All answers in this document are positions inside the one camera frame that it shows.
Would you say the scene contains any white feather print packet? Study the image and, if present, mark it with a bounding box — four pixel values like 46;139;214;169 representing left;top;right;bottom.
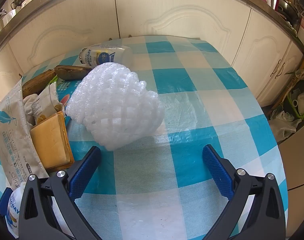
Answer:
0;76;50;190

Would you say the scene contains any brass cabinet handle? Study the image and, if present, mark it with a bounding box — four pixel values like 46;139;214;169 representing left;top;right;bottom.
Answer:
271;59;285;79

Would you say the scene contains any white foam fruit net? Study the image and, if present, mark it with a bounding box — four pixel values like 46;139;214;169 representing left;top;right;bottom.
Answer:
65;62;165;152

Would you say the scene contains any clear bottle blue label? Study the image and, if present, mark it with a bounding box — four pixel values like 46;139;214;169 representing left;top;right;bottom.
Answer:
5;182;75;239
79;44;133;68

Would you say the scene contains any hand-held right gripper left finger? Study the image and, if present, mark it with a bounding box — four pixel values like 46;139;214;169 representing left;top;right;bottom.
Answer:
18;145;102;240

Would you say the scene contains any blue checked tablecloth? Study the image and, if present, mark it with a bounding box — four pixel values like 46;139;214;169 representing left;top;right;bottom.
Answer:
0;35;289;240

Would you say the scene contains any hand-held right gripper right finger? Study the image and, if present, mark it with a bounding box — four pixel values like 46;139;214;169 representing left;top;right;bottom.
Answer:
201;144;285;240

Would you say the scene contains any wooden stick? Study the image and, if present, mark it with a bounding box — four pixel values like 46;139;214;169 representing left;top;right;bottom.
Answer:
271;51;304;109

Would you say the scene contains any green plastic basket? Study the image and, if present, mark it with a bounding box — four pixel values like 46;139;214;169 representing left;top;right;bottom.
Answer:
286;75;304;118

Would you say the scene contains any grey kitchen countertop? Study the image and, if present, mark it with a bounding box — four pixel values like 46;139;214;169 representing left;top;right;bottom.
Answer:
0;0;304;53

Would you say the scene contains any yellow carton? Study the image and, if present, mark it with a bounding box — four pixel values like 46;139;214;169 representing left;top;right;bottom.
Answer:
30;111;75;170

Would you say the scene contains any white plastic bag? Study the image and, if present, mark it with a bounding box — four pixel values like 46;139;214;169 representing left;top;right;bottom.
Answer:
268;110;302;143

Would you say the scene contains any beige cardboard box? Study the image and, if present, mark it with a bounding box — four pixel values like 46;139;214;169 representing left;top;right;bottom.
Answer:
278;120;304;238

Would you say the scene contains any white snack packet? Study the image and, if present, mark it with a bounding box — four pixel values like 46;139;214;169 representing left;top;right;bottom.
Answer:
30;84;65;125

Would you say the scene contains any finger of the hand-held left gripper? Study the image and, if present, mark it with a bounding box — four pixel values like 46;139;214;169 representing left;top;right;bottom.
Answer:
0;187;14;217

